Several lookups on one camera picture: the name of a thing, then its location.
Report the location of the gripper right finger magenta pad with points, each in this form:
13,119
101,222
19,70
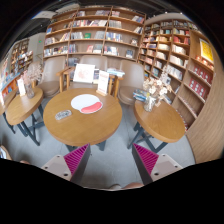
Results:
152,166

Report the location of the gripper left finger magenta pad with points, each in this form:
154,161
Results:
70,167

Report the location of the white red mouse pad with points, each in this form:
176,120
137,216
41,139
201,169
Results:
86,103

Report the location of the round wooden centre table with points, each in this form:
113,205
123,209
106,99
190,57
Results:
80,129

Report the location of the round wooden table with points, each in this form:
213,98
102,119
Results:
80,129
20,113
157,128

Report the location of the round wooden right table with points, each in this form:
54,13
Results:
157,128

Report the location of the stack of books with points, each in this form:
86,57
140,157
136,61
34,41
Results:
140,95

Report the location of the round wooden left table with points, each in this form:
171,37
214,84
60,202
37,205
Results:
20,113

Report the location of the glass vase white flowers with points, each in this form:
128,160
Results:
155,92

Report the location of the beige armchair right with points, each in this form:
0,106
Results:
132,80

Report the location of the beige armchair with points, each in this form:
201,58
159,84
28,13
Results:
132,80
50,81

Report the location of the red white standing sign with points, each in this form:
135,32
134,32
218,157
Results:
103,83

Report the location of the white display board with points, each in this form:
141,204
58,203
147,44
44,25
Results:
84,73

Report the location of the small white card sign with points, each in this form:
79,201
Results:
21,87

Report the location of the beige armchair left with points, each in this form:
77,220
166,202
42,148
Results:
50,81

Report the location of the vase with dried flowers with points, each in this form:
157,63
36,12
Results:
33,73

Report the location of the wooden bookshelf far left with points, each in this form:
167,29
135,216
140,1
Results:
21,57

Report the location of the wooden bookshelf right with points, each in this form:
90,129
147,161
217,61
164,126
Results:
175,44

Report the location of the yellow poster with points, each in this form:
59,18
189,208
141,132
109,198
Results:
206,51

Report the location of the large wooden bookshelf back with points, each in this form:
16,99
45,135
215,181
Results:
95,30

